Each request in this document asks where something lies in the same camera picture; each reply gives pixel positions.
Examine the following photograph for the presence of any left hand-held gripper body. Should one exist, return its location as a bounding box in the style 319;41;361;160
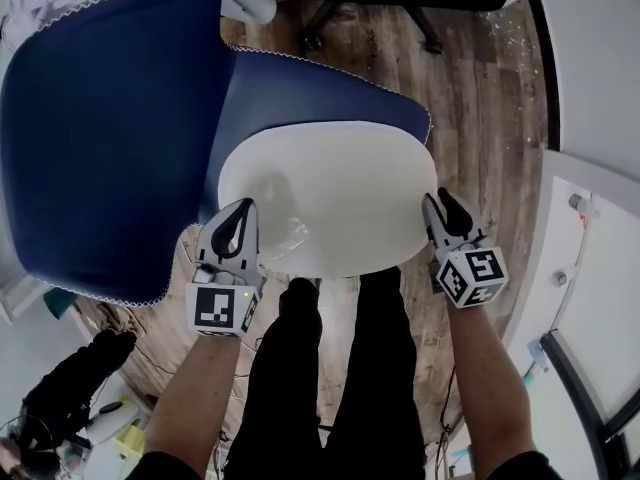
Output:
185;256;267;339

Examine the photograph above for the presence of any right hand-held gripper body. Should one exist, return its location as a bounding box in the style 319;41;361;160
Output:
431;231;511;310

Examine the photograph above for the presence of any white oval cushion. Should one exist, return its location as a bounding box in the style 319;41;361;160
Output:
217;119;438;279

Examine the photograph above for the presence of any blue chair with white stitching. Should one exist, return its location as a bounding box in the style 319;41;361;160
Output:
0;0;433;309

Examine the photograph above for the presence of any person's right forearm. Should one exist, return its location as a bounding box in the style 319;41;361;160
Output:
446;301;537;469

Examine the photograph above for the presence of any person's left forearm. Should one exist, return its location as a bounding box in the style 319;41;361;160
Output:
141;328;253;469

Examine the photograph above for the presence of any person's left leg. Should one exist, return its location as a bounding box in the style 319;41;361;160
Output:
223;276;325;480

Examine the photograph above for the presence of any person's leg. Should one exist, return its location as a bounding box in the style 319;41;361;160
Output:
323;264;427;480
223;276;325;480

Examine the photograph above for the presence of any person's right leg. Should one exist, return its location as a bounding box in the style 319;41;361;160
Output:
323;264;427;480

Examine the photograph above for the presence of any white oval device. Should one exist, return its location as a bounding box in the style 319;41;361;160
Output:
83;399;142;445

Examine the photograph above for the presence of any teal object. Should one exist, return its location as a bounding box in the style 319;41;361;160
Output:
42;287;76;321

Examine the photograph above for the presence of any yellow-green box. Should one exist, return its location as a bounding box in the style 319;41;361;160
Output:
112;421;149;459

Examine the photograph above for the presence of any black bag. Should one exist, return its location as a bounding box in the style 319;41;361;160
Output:
5;328;137;474

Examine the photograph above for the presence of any white panel with black edge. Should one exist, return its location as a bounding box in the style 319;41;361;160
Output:
527;0;640;168

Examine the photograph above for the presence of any white door with metal handle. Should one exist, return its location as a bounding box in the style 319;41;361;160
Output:
499;148;640;480

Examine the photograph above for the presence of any black cable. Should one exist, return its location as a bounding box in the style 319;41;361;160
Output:
437;365;457;437

